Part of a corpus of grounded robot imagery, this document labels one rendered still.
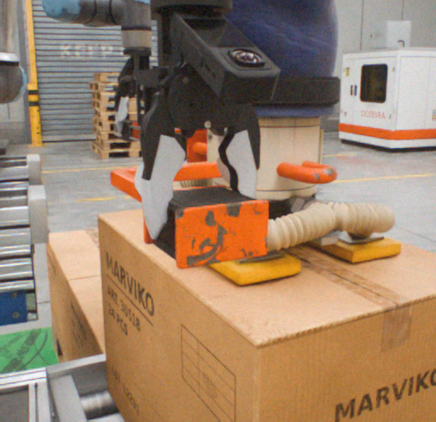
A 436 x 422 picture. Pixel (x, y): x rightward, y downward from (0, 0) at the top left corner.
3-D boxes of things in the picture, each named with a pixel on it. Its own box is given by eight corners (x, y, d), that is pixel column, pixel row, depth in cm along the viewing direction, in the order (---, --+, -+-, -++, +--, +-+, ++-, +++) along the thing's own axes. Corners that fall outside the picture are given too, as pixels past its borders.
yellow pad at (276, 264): (301, 274, 72) (303, 239, 71) (238, 287, 67) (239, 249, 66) (194, 218, 101) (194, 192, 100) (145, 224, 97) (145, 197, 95)
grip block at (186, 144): (228, 160, 107) (229, 131, 105) (184, 163, 102) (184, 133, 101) (209, 155, 114) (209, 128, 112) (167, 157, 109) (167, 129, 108)
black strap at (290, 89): (370, 104, 79) (372, 77, 78) (237, 105, 68) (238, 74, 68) (283, 99, 99) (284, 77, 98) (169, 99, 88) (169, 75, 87)
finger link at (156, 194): (138, 227, 51) (168, 135, 50) (162, 243, 46) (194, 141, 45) (108, 219, 49) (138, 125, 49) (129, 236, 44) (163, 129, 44)
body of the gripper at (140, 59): (131, 99, 128) (129, 48, 125) (120, 98, 135) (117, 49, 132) (160, 99, 131) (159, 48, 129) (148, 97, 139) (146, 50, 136)
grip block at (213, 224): (267, 255, 47) (269, 200, 46) (179, 270, 43) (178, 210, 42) (222, 231, 54) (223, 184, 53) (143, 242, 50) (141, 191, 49)
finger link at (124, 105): (115, 131, 129) (128, 95, 129) (108, 129, 134) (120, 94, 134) (126, 135, 131) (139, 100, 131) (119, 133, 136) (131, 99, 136)
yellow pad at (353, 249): (402, 254, 81) (404, 223, 80) (352, 265, 76) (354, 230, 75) (277, 208, 110) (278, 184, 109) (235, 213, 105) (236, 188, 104)
